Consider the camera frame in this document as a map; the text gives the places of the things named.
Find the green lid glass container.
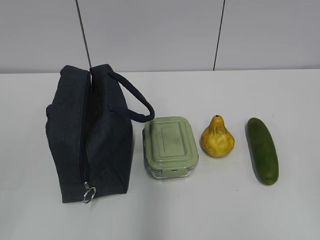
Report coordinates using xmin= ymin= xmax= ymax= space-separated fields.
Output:
xmin=142 ymin=116 xmax=199 ymax=179

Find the dark blue lunch bag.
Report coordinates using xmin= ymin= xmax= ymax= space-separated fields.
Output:
xmin=45 ymin=64 xmax=155 ymax=204

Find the silver zipper pull ring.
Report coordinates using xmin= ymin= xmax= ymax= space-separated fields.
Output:
xmin=82 ymin=181 xmax=97 ymax=204

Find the yellow pear shaped gourd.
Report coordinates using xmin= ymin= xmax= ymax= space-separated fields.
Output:
xmin=200 ymin=115 xmax=235 ymax=158

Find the green cucumber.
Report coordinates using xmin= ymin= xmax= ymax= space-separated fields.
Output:
xmin=246 ymin=117 xmax=280 ymax=186

